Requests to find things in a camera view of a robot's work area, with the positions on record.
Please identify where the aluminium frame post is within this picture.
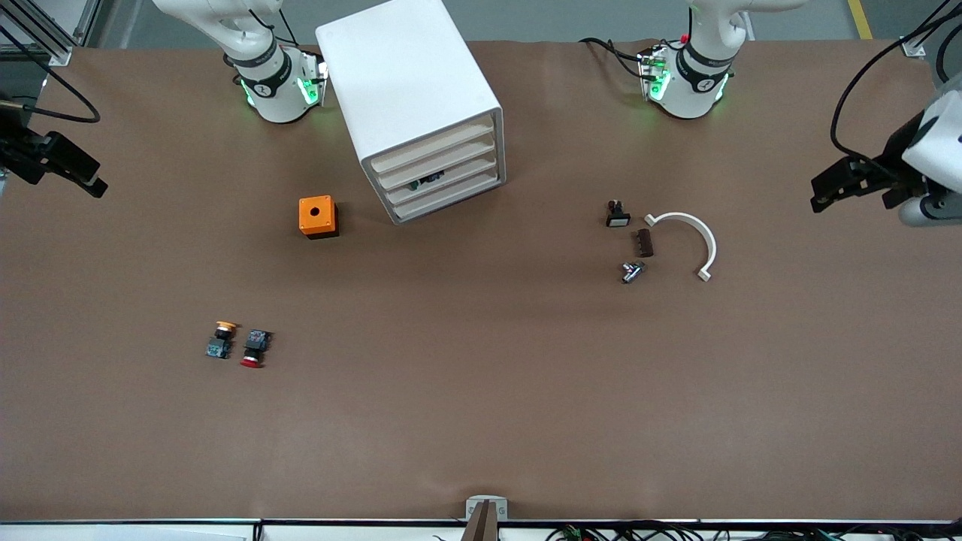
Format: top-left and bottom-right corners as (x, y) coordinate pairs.
(900, 0), (962, 58)
(0, 0), (102, 67)

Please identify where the red-capped push button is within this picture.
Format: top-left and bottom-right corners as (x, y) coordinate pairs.
(240, 329), (274, 370)

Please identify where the orange box with hole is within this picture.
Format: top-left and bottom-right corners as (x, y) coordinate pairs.
(298, 195), (340, 240)

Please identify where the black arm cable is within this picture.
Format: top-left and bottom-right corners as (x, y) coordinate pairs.
(0, 26), (101, 123)
(830, 0), (962, 159)

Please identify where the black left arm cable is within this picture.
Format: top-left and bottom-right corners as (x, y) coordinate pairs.
(830, 0), (962, 159)

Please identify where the brown vertical strip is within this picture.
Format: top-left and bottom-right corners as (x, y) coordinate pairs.
(461, 501), (500, 541)

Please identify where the black base cable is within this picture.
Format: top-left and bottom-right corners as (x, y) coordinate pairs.
(580, 38), (649, 80)

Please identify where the grey metal bracket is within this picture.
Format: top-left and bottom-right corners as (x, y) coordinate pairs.
(466, 495), (509, 522)

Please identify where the white semicircular clamp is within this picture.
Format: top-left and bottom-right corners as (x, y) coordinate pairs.
(644, 212), (718, 283)

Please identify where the orange-capped push button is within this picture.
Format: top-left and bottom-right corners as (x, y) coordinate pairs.
(206, 321), (239, 360)

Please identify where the brown table cover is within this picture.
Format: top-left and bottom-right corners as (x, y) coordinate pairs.
(0, 38), (962, 523)

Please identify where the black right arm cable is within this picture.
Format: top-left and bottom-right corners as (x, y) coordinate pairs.
(0, 26), (101, 123)

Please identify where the white table edge rail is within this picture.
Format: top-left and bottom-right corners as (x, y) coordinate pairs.
(0, 518), (962, 541)

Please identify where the tangled cable bundle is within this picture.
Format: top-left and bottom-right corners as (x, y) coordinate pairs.
(545, 521), (962, 541)

